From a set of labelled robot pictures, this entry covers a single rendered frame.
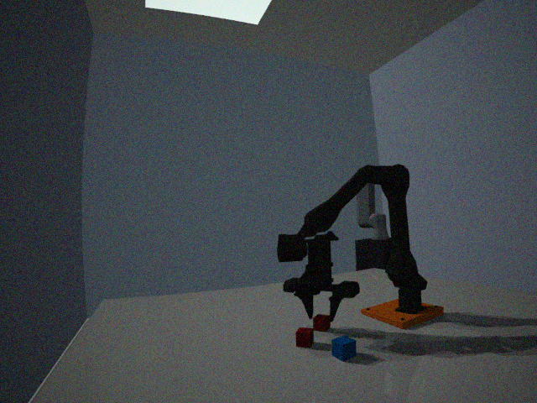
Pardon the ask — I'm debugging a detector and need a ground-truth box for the blue cube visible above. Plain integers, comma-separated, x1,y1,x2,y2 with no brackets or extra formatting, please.
331,336,357,361

